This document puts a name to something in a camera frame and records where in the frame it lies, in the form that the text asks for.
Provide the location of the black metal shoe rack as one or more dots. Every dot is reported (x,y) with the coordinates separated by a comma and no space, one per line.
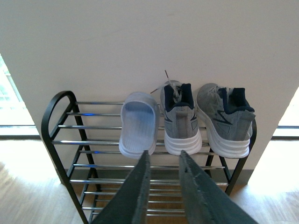
(82,139)

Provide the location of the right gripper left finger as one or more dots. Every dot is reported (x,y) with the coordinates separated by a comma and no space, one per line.
(130,203)

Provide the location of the light blue slipper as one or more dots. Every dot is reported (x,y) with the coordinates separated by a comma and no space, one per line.
(140,120)

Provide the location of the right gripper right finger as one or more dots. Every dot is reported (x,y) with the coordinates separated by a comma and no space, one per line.
(204,201)

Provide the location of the grey knit sneaker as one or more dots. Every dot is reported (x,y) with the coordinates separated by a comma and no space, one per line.
(181,127)
(228,118)

